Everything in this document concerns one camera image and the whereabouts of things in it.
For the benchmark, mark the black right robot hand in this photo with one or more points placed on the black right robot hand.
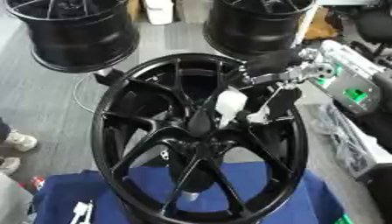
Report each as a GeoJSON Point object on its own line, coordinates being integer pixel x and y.
{"type": "Point", "coordinates": [275, 62]}

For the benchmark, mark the white pin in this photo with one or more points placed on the white pin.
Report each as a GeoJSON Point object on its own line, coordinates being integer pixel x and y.
{"type": "Point", "coordinates": [89, 211]}
{"type": "Point", "coordinates": [229, 102]}
{"type": "Point", "coordinates": [77, 211]}

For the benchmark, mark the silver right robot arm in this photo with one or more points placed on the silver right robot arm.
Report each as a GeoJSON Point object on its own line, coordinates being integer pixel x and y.
{"type": "Point", "coordinates": [352, 84]}

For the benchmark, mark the black wheel rim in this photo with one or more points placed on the black wheel rim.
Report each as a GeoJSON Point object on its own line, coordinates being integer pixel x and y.
{"type": "Point", "coordinates": [81, 35]}
{"type": "Point", "coordinates": [255, 29]}

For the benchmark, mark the black spoked wheel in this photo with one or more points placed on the black spoked wheel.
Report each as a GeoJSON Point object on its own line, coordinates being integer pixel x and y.
{"type": "Point", "coordinates": [153, 137]}

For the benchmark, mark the tan bag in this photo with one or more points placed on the tan bag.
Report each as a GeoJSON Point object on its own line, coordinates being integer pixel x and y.
{"type": "Point", "coordinates": [320, 27]}

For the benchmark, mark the black office chair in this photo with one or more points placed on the black office chair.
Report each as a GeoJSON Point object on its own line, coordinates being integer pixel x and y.
{"type": "Point", "coordinates": [375, 26]}

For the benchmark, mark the white box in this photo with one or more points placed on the white box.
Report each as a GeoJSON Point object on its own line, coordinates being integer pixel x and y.
{"type": "Point", "coordinates": [158, 11]}

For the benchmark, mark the black bracket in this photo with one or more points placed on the black bracket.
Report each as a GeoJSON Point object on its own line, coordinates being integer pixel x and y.
{"type": "Point", "coordinates": [108, 77]}

